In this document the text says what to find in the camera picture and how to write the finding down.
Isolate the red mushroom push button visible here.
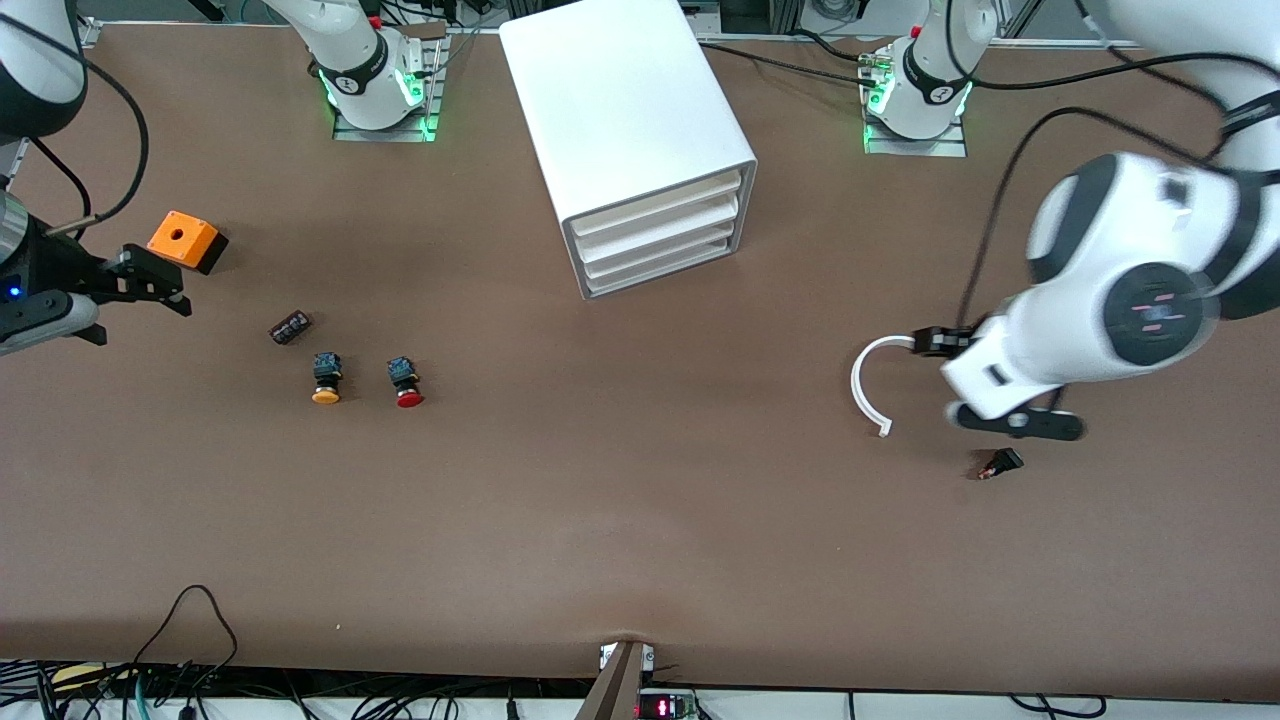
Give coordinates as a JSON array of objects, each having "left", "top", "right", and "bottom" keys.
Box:
[{"left": 387, "top": 356, "right": 426, "bottom": 409}]

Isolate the white curved plastic strip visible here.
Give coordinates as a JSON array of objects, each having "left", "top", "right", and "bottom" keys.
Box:
[{"left": 850, "top": 334, "right": 916, "bottom": 438}]

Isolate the device with red display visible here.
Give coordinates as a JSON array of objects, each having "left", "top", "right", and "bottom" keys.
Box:
[{"left": 636, "top": 688, "right": 699, "bottom": 720}]

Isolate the orange button enclosure box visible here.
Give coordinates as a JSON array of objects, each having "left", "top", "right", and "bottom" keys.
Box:
[{"left": 147, "top": 210, "right": 230, "bottom": 276}]

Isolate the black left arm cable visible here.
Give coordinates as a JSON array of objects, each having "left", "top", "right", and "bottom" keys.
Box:
[{"left": 955, "top": 50, "right": 1280, "bottom": 333}]

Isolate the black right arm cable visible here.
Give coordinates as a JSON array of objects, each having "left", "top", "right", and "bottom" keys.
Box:
[{"left": 0, "top": 15, "right": 151, "bottom": 239}]

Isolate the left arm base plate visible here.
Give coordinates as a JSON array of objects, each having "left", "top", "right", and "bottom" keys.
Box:
[{"left": 862, "top": 50, "right": 969, "bottom": 158}]

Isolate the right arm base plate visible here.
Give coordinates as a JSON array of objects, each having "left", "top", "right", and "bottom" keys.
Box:
[{"left": 333, "top": 30, "right": 446, "bottom": 143}]

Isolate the black looped cable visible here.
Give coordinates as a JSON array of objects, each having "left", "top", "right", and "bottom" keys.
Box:
[{"left": 128, "top": 584, "right": 241, "bottom": 696}]

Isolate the black cable to arm base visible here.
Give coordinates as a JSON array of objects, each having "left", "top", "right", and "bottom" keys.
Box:
[{"left": 698, "top": 40, "right": 881, "bottom": 89}]

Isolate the yellow cable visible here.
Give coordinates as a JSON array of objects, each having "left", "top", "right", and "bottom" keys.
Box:
[{"left": 50, "top": 662, "right": 136, "bottom": 691}]

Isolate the brown camera mount pole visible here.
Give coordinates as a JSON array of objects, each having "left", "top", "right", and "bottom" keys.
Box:
[{"left": 575, "top": 640, "right": 649, "bottom": 720}]

